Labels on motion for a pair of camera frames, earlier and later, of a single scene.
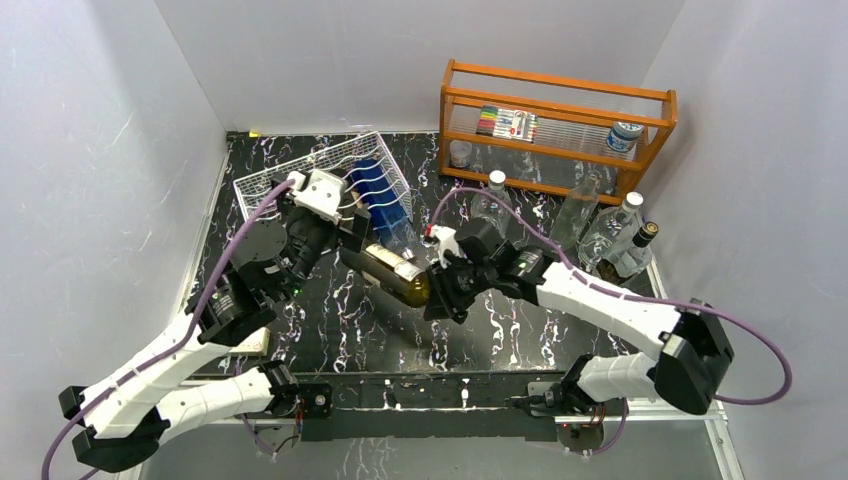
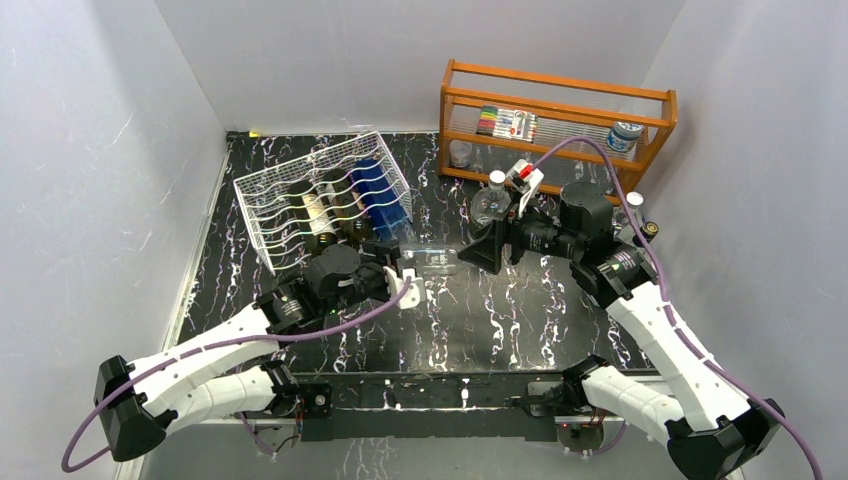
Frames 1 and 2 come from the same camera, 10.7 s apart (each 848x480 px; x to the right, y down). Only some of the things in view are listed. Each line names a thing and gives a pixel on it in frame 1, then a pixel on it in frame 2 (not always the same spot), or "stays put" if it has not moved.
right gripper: (444, 302) -> (485, 253)
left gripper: (352, 239) -> (382, 250)
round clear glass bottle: (494, 204) stays put
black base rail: (447, 406) stays put
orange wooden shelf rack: (567, 135) stays put
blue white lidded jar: (623, 136) stays put
